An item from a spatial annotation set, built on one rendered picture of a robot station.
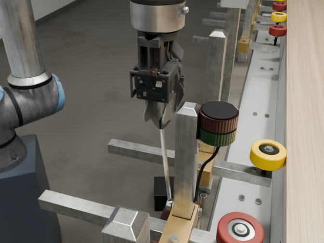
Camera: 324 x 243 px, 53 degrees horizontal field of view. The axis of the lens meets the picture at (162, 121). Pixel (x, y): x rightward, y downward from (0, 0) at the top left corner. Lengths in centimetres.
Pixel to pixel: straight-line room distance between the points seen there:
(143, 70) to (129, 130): 189
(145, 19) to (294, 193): 44
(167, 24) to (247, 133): 89
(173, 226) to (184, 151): 17
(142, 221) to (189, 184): 28
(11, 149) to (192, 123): 87
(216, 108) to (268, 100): 111
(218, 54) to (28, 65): 69
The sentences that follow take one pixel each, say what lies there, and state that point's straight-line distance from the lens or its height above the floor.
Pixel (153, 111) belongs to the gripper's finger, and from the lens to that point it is 65.
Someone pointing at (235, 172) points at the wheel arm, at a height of 83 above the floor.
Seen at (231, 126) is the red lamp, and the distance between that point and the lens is 49.
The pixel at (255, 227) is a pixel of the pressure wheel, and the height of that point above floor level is 91.
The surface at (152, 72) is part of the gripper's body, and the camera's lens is 54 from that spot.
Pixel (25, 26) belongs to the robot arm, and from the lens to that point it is 115.
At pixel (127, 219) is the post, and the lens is 31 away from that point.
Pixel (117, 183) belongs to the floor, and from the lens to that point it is 199.
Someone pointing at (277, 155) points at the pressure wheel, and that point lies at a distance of 78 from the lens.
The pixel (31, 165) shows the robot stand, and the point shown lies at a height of 60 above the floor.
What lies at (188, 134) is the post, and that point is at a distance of 52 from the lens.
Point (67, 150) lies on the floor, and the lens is 231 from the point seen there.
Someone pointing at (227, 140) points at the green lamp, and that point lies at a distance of 50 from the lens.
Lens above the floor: 137
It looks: 33 degrees down
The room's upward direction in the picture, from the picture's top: straight up
